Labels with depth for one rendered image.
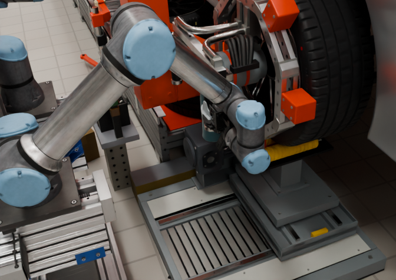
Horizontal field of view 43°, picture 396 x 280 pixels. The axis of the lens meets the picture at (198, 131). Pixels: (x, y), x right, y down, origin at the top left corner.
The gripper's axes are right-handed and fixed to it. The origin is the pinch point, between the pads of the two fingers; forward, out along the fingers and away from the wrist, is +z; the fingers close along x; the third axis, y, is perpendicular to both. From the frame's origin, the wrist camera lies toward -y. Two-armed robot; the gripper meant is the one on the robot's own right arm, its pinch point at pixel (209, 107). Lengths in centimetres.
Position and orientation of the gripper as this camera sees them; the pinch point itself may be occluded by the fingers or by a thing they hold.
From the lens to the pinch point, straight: 162.6
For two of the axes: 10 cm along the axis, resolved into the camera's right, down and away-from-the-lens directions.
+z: -3.7, -5.3, 7.7
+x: -9.3, 2.6, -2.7
